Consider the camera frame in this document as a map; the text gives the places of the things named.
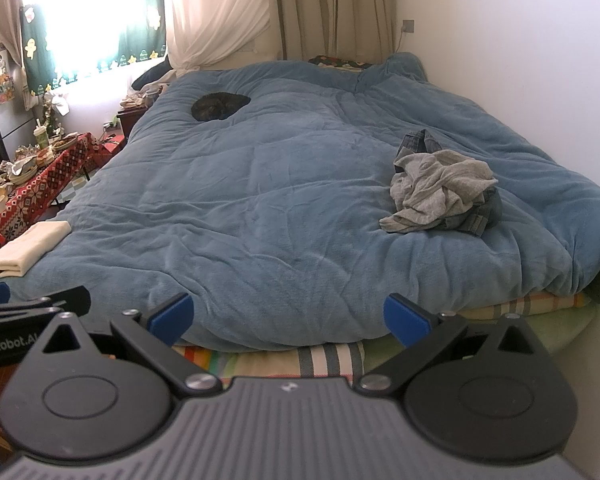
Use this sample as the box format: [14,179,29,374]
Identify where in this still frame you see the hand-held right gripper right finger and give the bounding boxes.
[354,292,556,395]

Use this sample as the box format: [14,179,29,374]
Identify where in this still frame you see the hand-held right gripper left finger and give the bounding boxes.
[30,292,223,401]

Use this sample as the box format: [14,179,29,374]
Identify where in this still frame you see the cream cloth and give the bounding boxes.
[0,221,72,278]

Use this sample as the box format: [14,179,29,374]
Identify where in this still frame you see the gray knit sweater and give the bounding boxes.
[379,152,499,234]

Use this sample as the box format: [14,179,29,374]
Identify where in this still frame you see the blue denim jeans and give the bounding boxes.
[394,129,503,237]

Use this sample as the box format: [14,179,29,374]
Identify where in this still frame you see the striped bed sheet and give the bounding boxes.
[172,290,596,381]

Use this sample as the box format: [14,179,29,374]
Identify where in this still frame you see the red patterned tablecloth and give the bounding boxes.
[0,132,93,273]

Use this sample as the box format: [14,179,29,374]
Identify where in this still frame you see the pile of tableware clutter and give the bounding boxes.
[0,127,81,221]

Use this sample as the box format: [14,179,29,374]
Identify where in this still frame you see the green checkered floor mat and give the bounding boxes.
[55,175,98,206]

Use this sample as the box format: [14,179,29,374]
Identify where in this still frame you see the blue fleece blanket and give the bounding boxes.
[22,52,600,348]

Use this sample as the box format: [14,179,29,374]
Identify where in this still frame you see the light green mattress pad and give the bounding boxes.
[360,305,600,361]

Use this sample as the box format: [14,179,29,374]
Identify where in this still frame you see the green drink cup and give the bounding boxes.
[33,119,51,151]

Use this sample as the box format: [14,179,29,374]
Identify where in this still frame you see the silver fridge with magnets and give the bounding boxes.
[0,50,36,161]

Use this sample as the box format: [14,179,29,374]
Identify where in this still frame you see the small decorated tree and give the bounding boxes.
[39,91,72,138]

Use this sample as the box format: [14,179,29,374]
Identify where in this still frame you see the dark red nightstand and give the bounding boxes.
[116,105,146,143]

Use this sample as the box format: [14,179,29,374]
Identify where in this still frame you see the dark curled-up cat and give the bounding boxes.
[191,92,252,122]

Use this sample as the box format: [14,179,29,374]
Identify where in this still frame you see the pile of plastic bags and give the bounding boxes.
[119,85,156,109]

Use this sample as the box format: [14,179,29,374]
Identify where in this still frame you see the dark blue cloth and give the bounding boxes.
[131,57,178,93]

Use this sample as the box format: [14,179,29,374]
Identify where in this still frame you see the dark patterned pillow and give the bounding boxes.
[307,54,373,70]

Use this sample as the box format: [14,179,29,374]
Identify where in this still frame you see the beige curtain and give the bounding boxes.
[272,0,406,63]

